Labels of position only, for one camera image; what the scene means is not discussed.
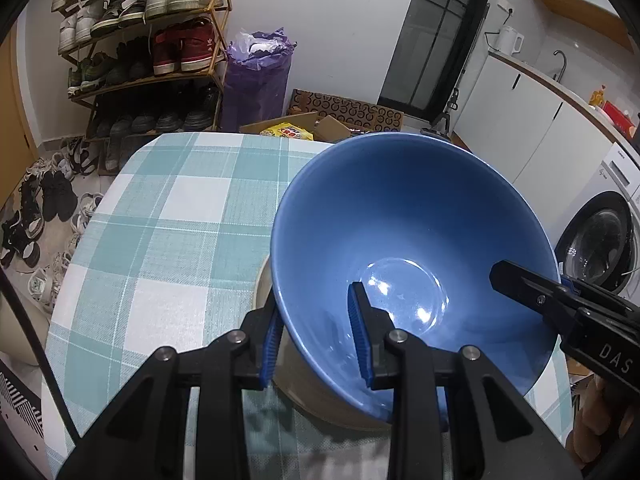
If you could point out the black glass door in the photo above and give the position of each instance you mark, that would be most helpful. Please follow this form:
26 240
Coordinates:
430 35

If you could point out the white washing machine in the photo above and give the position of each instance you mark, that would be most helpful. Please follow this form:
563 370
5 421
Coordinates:
600 240

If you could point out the yellow wooden door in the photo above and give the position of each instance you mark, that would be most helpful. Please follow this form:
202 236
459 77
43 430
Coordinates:
17 125

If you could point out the large blue bowl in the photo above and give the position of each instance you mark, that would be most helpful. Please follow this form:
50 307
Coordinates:
410 210

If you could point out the red box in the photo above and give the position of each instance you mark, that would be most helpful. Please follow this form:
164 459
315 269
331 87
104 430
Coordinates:
620 117

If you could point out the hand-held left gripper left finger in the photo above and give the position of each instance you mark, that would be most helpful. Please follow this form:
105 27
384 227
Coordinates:
272 347

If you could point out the grey kitchen countertop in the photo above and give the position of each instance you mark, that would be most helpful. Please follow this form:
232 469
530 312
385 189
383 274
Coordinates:
550 85

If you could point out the wooden shoe rack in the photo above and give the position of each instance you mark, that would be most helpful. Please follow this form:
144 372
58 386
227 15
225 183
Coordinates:
220 10

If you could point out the yellow snack packet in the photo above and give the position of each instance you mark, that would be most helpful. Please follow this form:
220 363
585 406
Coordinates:
287 132

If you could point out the white electric kettle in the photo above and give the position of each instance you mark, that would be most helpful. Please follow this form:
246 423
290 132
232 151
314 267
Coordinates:
509 40

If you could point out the scattered pile of shoes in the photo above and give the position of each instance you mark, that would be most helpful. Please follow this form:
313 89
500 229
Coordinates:
55 195

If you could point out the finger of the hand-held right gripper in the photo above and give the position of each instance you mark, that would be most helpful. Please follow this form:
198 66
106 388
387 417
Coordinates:
520 280
575 287

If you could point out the brown cardboard box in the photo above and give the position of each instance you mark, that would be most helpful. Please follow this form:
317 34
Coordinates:
330 127

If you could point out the metal faucet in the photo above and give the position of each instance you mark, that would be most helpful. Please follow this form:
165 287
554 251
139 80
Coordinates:
562 62

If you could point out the teal checked tablecloth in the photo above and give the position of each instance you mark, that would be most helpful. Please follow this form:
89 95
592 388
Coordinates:
175 240

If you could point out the brown patterned doormat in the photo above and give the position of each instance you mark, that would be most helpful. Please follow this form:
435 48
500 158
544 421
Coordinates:
350 110

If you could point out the yellow bottle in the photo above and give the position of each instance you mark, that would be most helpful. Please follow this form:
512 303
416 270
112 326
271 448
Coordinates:
597 97

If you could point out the black white striped mat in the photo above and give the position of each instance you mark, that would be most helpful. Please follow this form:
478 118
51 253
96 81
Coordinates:
20 410

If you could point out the white wall socket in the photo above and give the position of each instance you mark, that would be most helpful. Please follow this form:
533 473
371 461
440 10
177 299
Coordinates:
509 12

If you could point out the grey stick vacuum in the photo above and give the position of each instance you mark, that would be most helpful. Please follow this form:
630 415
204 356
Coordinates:
440 122

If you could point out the purple trash bag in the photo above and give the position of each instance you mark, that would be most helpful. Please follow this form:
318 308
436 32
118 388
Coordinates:
255 80

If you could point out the white kitchen cabinet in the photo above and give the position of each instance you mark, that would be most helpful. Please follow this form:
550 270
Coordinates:
515 120

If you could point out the person's right hand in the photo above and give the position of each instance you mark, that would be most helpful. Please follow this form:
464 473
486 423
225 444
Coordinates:
600 425

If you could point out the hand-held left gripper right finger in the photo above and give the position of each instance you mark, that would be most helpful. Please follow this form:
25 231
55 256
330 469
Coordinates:
357 332

